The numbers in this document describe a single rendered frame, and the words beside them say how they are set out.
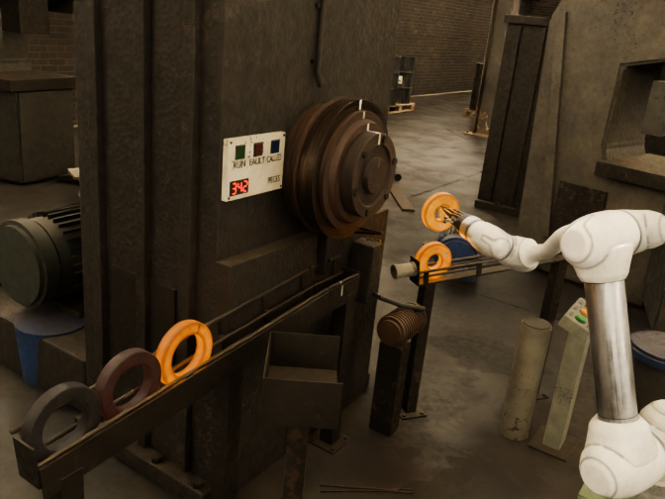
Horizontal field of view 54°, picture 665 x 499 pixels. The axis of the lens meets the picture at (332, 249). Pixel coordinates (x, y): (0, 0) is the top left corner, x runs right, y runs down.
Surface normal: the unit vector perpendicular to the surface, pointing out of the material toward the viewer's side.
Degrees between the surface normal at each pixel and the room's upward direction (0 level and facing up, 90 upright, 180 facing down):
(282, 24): 90
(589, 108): 90
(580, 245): 87
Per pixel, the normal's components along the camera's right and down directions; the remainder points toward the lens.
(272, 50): 0.83, 0.26
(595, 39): -0.74, 0.16
